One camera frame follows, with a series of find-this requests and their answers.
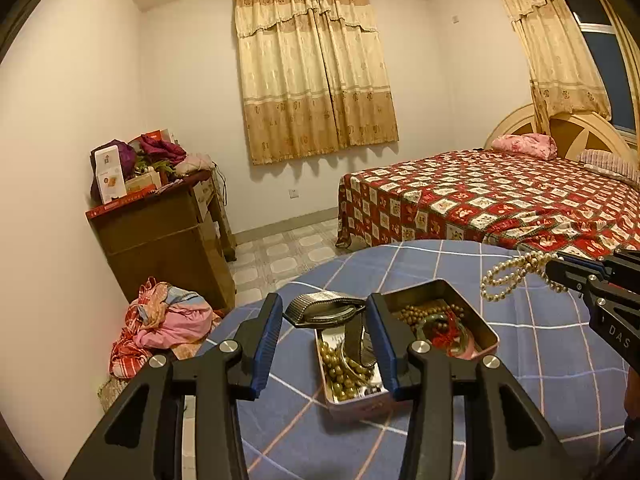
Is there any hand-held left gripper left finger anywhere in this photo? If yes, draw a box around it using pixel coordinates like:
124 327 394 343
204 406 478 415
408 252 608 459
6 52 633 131
62 292 284 480

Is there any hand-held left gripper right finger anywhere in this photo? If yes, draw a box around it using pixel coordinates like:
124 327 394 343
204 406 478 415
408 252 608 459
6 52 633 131
366 292 576 480

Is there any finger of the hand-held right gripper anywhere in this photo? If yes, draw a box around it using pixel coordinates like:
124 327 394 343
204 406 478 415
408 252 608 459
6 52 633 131
544 259 613 297
565 249 640 278

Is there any brown wooden bead necklace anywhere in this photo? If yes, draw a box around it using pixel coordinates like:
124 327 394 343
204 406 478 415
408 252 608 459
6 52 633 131
395 302 466 326

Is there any green jade bangle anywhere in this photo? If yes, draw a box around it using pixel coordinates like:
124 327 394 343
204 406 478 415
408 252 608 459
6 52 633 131
417 312 476 356

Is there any golden pearl bead necklace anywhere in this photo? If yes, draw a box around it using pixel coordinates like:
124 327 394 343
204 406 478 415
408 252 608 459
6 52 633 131
317 337 383 403

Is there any red knotted cord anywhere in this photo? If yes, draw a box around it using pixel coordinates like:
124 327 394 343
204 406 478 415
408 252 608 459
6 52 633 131
430 310 468 348

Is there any dark oval ridged lid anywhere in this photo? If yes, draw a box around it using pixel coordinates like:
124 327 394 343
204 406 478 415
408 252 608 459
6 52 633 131
282 291 381 368

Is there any white pearl necklace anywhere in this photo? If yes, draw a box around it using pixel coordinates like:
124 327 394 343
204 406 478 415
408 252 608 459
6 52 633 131
480 251 566 303

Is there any pink tin box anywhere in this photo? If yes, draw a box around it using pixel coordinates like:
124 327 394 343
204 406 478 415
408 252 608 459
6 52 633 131
314 279 500 408

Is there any pink round mirror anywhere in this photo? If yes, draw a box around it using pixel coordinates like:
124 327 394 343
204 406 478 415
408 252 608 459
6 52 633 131
450 335 483 361

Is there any striped pillow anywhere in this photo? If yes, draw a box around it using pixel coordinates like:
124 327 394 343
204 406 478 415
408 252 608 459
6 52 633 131
579 149 640 183

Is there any pile of pink clothes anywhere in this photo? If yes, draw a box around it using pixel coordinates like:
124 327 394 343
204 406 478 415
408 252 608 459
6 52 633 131
109 276 223 378

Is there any bed with red patterned cover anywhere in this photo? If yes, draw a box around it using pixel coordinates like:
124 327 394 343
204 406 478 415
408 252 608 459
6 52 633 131
336 149 640 261

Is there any pink floral pillow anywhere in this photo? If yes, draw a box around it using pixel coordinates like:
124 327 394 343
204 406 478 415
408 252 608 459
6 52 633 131
491 132 558 162

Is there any brown wooden desk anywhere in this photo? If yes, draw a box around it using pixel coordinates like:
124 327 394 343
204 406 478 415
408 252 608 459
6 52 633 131
86 170 238 311

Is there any pale pink cloth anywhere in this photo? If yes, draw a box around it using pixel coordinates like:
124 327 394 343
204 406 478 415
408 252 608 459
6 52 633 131
175 152 213 177

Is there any tan cardboard box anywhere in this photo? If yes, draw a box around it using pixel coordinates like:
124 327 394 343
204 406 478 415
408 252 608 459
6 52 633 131
125 170 163 196

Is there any dark glass window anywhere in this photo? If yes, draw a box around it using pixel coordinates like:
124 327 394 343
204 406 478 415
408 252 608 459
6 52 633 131
555 0 640 136

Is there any red flat box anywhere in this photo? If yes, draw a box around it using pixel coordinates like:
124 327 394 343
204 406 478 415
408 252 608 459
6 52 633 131
85 180 166 220

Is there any magenta cloth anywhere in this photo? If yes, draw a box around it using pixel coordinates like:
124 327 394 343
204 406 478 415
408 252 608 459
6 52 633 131
139 134 187 163

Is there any narrow beige patterned curtain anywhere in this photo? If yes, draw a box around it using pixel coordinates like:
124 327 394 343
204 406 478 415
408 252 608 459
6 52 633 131
490 0 613 133

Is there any white upright box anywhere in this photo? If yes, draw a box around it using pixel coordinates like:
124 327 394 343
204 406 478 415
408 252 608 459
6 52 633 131
94 145 127 205

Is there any purple cloth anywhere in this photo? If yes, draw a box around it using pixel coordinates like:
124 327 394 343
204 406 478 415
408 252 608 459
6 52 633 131
90 139 138 201

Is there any red and white carton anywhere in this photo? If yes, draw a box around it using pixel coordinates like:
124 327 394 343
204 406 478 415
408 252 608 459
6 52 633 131
127 129 173 148

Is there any wide beige patterned curtain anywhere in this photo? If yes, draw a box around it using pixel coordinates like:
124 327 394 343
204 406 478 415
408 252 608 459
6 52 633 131
232 0 400 167

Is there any cream wooden bed frame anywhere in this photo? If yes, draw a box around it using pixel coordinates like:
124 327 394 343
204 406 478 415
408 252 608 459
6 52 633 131
484 102 640 161

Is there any black cable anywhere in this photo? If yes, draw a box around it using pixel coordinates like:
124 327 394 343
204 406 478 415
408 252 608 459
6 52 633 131
212 160 229 207

